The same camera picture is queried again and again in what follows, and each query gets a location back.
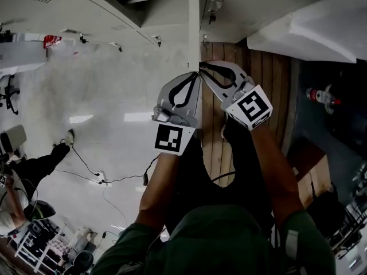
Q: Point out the brown cardboard box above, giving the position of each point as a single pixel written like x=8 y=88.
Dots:
x=312 y=176

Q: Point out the white power strip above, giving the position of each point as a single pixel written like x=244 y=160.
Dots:
x=100 y=178

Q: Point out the person's black trousers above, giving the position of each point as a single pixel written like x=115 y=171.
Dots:
x=195 y=182

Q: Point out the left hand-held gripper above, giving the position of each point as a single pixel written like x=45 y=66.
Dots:
x=169 y=137

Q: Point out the person's right forearm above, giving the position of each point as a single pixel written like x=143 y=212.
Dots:
x=275 y=176

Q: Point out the black bag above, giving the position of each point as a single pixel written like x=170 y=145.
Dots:
x=327 y=211

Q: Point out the person's green shirt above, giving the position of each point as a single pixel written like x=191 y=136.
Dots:
x=218 y=245

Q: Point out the black office chair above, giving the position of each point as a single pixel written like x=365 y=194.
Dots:
x=10 y=92

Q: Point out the white waste bin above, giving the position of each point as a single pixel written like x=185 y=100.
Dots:
x=17 y=136

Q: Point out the wooden slat platform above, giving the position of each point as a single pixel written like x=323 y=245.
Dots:
x=279 y=76

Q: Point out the white carton box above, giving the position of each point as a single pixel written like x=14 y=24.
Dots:
x=20 y=54

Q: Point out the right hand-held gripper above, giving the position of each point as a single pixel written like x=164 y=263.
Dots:
x=253 y=107

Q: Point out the white metal locker cabinet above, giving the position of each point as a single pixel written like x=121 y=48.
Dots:
x=86 y=10

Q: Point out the red label plastic bottle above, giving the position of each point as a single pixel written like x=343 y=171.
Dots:
x=318 y=94

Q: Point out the large white box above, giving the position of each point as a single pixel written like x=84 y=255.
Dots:
x=315 y=24

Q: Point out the person's left forearm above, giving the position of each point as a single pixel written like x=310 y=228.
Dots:
x=156 y=188

